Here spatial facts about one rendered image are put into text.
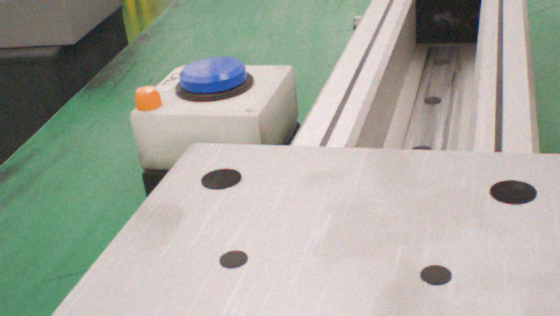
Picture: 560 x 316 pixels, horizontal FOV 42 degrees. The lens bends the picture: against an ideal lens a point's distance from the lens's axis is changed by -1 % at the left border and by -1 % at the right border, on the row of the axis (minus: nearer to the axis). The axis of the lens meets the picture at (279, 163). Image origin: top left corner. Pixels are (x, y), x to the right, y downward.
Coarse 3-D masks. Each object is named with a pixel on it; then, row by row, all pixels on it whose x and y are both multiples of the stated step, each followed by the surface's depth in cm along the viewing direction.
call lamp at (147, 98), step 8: (144, 88) 41; (152, 88) 42; (136, 96) 41; (144, 96) 41; (152, 96) 41; (160, 96) 42; (136, 104) 42; (144, 104) 41; (152, 104) 41; (160, 104) 42
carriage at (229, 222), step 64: (192, 192) 19; (256, 192) 19; (320, 192) 18; (384, 192) 18; (448, 192) 18; (512, 192) 17; (128, 256) 17; (192, 256) 16; (256, 256) 16; (320, 256) 16; (384, 256) 16; (448, 256) 15; (512, 256) 15
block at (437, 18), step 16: (416, 0) 53; (432, 0) 52; (448, 0) 52; (464, 0) 52; (480, 0) 51; (416, 16) 52; (432, 16) 52; (448, 16) 52; (464, 16) 51; (416, 32) 53; (432, 32) 52; (448, 32) 52; (464, 32) 52
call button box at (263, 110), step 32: (192, 96) 42; (224, 96) 42; (256, 96) 42; (288, 96) 45; (160, 128) 41; (192, 128) 41; (224, 128) 40; (256, 128) 40; (288, 128) 45; (160, 160) 42
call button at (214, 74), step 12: (204, 60) 44; (216, 60) 44; (228, 60) 44; (180, 72) 43; (192, 72) 42; (204, 72) 42; (216, 72) 42; (228, 72) 42; (240, 72) 42; (192, 84) 42; (204, 84) 42; (216, 84) 42; (228, 84) 42
